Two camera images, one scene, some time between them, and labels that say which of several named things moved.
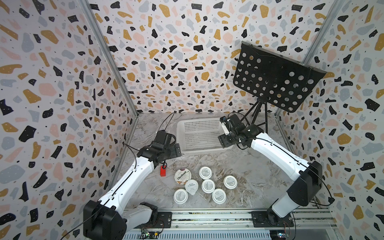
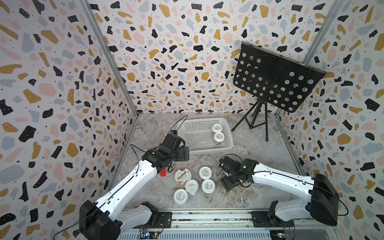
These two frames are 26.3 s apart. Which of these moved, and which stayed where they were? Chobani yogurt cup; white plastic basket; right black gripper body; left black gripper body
Moved: right black gripper body; left black gripper body
Stayed: white plastic basket; Chobani yogurt cup
